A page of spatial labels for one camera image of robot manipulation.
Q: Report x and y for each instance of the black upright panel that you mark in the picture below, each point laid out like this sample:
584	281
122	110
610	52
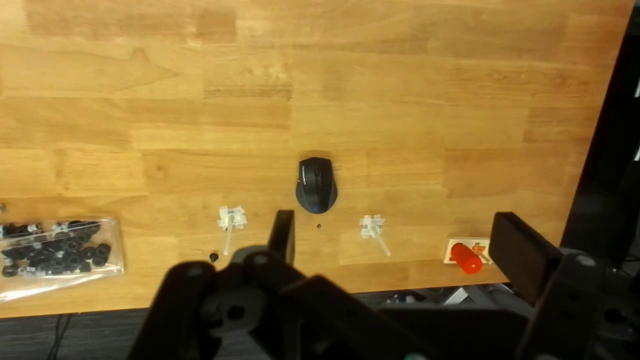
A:
610	167

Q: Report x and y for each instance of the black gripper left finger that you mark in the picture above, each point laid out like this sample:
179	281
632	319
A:
282	235

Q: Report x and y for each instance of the black computer mouse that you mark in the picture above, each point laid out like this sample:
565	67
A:
316	187

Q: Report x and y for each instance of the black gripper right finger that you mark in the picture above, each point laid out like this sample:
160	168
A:
523	253

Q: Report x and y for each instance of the white card with red print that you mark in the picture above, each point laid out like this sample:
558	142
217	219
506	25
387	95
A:
483	248

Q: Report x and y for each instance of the small black loose screw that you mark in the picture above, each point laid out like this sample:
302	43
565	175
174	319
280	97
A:
213	257

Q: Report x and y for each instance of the clear bag of black screws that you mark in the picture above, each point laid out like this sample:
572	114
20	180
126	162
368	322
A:
57	250

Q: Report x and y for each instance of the red plastic cylinder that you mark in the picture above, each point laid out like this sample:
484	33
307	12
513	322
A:
467	259

